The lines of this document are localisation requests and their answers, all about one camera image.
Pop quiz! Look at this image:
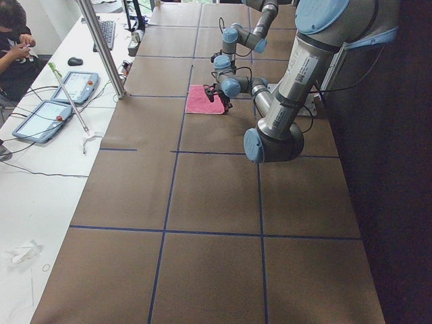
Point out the black keyboard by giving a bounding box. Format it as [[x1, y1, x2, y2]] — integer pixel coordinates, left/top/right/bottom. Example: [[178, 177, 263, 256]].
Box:
[[99, 21, 115, 51]]

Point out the blue teach pendant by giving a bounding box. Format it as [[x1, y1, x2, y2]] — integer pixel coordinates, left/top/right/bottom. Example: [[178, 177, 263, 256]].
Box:
[[12, 100, 72, 144], [61, 71, 99, 106]]

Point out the crumpled white tissue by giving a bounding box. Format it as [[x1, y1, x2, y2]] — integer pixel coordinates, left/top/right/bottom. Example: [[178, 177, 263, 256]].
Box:
[[1, 240, 44, 265]]

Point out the near blue teach pendant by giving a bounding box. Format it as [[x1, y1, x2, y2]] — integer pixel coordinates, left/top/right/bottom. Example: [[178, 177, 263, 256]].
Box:
[[12, 100, 72, 144]]

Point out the pink and grey towel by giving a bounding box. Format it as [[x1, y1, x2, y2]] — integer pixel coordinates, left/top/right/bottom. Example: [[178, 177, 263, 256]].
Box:
[[186, 85, 225, 115]]

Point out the aluminium frame post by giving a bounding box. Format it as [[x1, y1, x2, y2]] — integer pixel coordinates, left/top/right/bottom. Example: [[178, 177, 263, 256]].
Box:
[[77, 0, 126, 100]]

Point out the seated person in black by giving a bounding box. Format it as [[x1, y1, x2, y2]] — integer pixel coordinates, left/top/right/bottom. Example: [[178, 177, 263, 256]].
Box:
[[1, 0, 47, 102]]

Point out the black computer mouse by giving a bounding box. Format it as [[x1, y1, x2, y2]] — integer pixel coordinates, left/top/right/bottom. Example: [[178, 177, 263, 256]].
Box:
[[67, 57, 83, 66]]

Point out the far blue teach pendant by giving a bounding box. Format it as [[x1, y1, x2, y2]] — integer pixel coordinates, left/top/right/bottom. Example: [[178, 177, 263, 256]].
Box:
[[61, 71, 99, 106]]

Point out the long metal grabber stick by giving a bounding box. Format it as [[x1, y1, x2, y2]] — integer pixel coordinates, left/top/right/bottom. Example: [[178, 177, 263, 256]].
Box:
[[48, 62, 104, 155]]

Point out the black cable on desk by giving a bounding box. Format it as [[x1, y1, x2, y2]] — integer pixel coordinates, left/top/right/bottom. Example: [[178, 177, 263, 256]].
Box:
[[0, 86, 89, 178]]

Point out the black monitor stand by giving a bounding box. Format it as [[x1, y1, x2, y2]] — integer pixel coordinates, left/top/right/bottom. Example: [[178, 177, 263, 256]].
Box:
[[121, 0, 147, 32]]

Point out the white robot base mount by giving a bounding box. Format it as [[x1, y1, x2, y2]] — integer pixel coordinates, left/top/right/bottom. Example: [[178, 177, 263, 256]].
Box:
[[266, 82, 319, 118]]

